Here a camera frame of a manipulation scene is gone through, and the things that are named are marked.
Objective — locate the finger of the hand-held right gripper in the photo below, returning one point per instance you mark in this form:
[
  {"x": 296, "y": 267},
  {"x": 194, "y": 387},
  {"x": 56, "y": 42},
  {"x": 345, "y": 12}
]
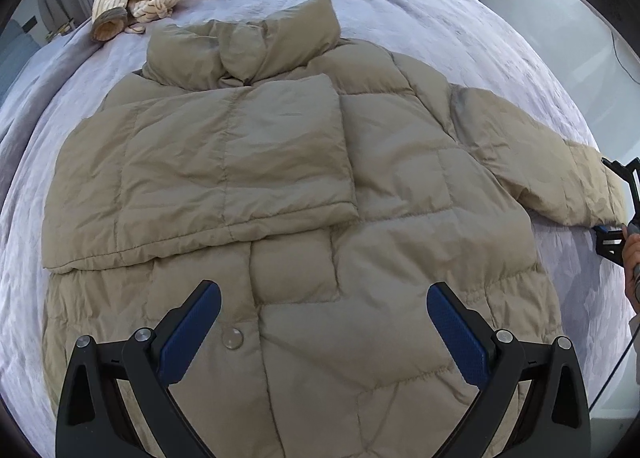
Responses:
[
  {"x": 610, "y": 243},
  {"x": 625, "y": 173}
]

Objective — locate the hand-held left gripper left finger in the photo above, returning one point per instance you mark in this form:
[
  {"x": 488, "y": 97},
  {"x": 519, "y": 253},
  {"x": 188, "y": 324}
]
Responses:
[{"x": 192, "y": 325}]

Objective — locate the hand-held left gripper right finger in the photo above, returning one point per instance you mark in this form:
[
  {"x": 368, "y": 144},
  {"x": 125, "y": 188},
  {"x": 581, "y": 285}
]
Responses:
[{"x": 457, "y": 333}]

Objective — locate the khaki puffer jacket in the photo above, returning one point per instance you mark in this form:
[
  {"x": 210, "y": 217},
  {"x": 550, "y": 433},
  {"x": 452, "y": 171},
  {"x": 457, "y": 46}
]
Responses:
[{"x": 300, "y": 178}]

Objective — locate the person's right hand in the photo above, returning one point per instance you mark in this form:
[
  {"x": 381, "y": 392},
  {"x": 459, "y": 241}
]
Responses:
[{"x": 629, "y": 263}]

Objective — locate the lavender plush bed blanket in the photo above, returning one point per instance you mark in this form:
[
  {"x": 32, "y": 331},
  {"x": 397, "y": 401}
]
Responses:
[{"x": 410, "y": 3}]

